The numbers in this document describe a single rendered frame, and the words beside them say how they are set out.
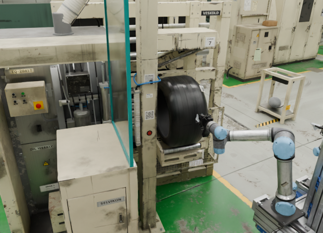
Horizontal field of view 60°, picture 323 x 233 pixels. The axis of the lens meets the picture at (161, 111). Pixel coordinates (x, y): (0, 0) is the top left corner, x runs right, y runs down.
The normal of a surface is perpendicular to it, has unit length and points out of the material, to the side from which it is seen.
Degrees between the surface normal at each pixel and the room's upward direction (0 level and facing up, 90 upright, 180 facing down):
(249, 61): 90
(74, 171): 0
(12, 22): 90
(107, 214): 90
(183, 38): 90
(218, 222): 0
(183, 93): 39
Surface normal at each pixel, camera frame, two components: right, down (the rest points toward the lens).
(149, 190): 0.33, 0.41
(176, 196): 0.02, -0.91
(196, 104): 0.28, -0.16
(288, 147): -0.44, 0.26
